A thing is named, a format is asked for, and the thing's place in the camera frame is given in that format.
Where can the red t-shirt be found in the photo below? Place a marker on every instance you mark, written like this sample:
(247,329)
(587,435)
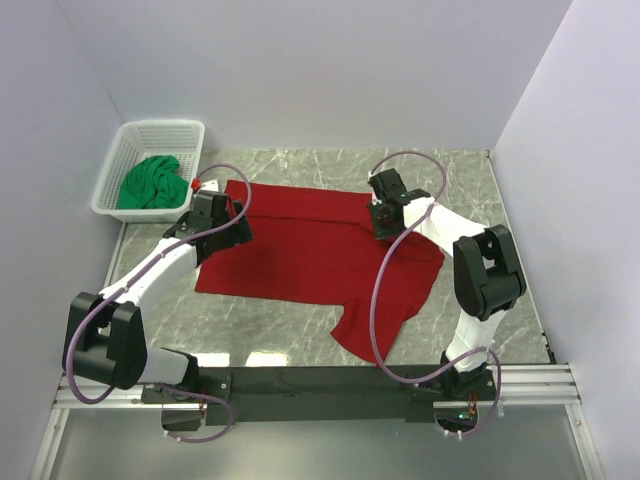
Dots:
(317,247)

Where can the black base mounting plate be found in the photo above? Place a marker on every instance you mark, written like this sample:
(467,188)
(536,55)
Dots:
(268,394)

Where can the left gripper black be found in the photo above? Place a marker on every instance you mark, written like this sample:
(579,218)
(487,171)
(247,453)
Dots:
(238,234)

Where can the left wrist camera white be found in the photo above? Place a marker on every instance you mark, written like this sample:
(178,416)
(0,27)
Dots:
(199,185)

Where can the white plastic laundry basket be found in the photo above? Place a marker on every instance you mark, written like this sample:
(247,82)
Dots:
(134,142)

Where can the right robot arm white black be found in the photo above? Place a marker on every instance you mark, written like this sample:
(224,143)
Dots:
(488,277)

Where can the green t-shirt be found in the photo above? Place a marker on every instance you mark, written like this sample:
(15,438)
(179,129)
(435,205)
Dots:
(153,184)

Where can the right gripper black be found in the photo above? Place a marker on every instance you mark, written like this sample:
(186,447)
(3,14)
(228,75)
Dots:
(383,234)

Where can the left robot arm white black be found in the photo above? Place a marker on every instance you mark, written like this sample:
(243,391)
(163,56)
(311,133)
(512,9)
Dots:
(105,339)

